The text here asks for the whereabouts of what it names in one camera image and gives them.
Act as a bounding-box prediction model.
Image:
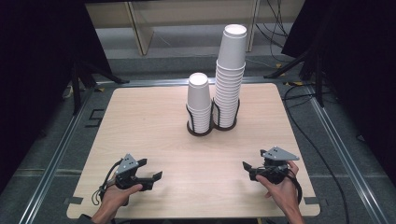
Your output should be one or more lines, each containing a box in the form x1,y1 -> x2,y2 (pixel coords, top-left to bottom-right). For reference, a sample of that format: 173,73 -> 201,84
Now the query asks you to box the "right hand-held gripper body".
258,147 -> 301,185

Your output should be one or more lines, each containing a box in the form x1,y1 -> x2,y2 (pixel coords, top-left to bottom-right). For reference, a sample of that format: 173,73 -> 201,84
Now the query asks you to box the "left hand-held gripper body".
106,153 -> 143,190

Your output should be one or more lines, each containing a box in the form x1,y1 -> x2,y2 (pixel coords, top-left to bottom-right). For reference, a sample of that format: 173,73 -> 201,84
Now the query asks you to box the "black wire cup holder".
211,97 -> 241,132

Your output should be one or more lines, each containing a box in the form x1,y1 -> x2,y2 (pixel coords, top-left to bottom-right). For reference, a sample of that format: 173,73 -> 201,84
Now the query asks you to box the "white cup stack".
185,102 -> 215,137

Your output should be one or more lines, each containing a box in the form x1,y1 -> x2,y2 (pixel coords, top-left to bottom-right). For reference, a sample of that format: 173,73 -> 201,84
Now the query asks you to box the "short stack of white cups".
186,72 -> 213,134

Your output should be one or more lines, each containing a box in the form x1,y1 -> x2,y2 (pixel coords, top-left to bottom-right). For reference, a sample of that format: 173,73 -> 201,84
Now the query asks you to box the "tall stack of white cups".
212,23 -> 248,129

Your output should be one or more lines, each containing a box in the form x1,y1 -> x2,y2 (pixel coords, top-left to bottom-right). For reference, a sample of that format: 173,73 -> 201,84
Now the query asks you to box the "person's left hand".
96,184 -> 144,218

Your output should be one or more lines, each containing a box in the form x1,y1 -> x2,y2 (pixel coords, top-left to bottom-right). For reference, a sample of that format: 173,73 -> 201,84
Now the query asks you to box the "person's right hand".
255,161 -> 302,216

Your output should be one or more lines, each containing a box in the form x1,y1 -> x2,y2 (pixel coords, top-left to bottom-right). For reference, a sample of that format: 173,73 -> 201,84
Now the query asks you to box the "black metal stand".
263,46 -> 327,108
70,60 -> 131,116

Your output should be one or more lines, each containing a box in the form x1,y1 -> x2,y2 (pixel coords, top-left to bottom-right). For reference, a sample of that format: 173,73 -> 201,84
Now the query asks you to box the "black curtain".
0,0 -> 114,190
281,0 -> 396,180

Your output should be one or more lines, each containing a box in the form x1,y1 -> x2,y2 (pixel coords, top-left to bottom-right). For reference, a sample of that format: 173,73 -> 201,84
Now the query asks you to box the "light wooden shelf unit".
85,0 -> 262,57

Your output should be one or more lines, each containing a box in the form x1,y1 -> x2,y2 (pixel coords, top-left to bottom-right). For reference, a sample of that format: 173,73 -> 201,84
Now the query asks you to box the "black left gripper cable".
91,159 -> 123,206

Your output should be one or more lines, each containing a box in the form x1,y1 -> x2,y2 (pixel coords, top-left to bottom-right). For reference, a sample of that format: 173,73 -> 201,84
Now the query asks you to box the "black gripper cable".
91,159 -> 123,206
288,169 -> 304,206

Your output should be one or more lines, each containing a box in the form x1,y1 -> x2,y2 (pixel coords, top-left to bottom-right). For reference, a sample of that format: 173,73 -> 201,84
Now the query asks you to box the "long black floor cable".
282,83 -> 351,224

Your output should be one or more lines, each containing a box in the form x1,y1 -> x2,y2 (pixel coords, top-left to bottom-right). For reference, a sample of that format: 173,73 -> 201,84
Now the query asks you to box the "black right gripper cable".
288,169 -> 304,206

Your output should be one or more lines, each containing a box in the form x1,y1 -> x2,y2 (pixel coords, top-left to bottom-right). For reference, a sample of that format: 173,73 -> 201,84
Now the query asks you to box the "metal floor rail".
18,83 -> 96,224
306,92 -> 390,224

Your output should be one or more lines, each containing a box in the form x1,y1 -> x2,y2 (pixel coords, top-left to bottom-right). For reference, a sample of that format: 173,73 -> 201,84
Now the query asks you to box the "bundle of thin black cables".
254,0 -> 291,63

